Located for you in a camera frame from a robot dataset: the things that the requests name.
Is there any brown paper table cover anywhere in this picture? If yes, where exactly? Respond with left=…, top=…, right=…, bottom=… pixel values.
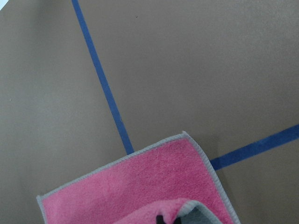
left=0, top=0, right=299, bottom=224

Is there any pink and grey towel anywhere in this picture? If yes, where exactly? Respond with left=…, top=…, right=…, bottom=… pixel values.
left=37, top=132, right=240, bottom=224

